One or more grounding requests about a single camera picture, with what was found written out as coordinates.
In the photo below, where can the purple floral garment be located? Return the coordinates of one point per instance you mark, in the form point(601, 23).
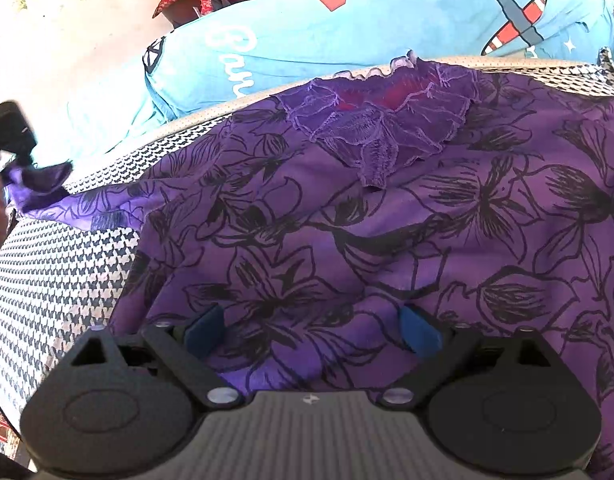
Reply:
point(312, 217)

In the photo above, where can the blue printed sofa back cover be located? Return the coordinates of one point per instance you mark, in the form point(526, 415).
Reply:
point(258, 45)

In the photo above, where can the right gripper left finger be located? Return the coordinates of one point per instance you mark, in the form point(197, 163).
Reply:
point(182, 349)

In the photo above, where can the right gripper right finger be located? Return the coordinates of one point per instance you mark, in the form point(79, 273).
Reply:
point(441, 349)

